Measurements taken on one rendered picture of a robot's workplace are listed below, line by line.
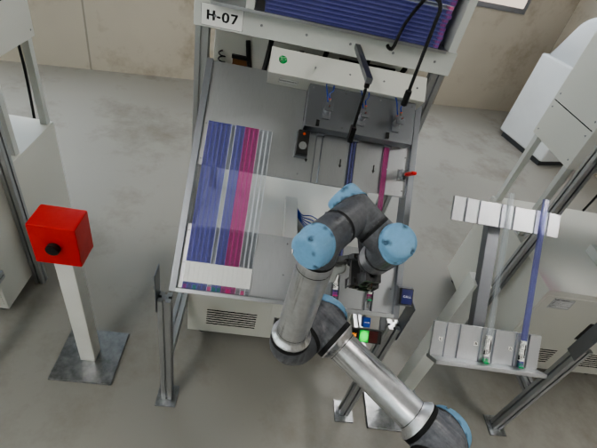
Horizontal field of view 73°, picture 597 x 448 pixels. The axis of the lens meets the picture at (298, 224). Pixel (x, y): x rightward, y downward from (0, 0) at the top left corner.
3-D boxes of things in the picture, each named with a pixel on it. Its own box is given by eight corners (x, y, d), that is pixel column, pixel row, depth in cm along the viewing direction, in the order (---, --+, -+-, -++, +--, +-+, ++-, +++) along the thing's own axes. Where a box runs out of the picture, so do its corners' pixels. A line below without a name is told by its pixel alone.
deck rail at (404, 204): (391, 316, 133) (398, 318, 126) (385, 315, 132) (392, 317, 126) (414, 106, 139) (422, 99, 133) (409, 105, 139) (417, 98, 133)
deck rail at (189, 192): (179, 289, 124) (175, 291, 118) (171, 288, 124) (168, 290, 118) (214, 68, 131) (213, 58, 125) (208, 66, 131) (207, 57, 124)
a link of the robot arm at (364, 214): (329, 195, 78) (368, 236, 76) (359, 174, 85) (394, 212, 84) (310, 217, 84) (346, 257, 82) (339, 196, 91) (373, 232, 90)
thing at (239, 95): (398, 199, 136) (404, 197, 131) (198, 167, 127) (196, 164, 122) (409, 105, 139) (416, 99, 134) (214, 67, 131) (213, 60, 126)
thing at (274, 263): (388, 312, 130) (392, 314, 127) (178, 286, 121) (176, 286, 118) (395, 253, 132) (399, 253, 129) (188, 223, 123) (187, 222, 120)
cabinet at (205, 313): (334, 353, 196) (374, 266, 157) (187, 337, 188) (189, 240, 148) (326, 257, 246) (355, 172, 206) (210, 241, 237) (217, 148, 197)
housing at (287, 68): (406, 117, 140) (425, 102, 126) (265, 91, 134) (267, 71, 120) (409, 95, 141) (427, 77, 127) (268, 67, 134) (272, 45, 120)
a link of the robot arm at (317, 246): (250, 363, 104) (284, 220, 72) (278, 337, 111) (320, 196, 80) (284, 394, 99) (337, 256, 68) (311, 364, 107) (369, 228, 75)
